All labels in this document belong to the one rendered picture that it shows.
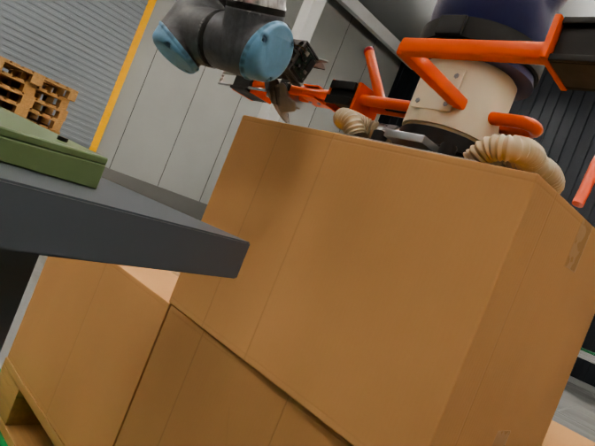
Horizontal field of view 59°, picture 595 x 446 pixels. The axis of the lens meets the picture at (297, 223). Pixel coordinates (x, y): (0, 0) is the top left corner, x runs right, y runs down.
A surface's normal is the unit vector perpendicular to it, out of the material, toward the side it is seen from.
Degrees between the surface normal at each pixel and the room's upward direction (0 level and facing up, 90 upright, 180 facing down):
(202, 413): 90
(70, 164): 90
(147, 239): 90
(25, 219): 90
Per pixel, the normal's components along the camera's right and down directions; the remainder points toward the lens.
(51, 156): 0.84, 0.34
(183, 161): 0.65, 0.26
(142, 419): -0.64, -0.25
